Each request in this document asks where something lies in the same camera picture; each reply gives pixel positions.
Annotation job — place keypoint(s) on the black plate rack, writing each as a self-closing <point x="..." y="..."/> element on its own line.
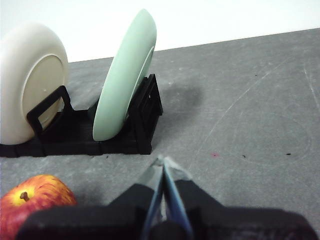
<point x="70" y="130"/>

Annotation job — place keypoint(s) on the pale green plate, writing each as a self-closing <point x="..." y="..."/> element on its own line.
<point x="120" y="75"/>

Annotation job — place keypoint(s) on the white plate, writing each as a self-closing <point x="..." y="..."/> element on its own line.
<point x="25" y="50"/>

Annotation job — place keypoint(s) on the red yellow apple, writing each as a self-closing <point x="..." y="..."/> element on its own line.
<point x="45" y="192"/>

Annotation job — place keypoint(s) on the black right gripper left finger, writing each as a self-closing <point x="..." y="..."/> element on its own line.
<point x="120" y="215"/>

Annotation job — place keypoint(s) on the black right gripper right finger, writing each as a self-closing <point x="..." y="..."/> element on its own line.
<point x="225" y="222"/>

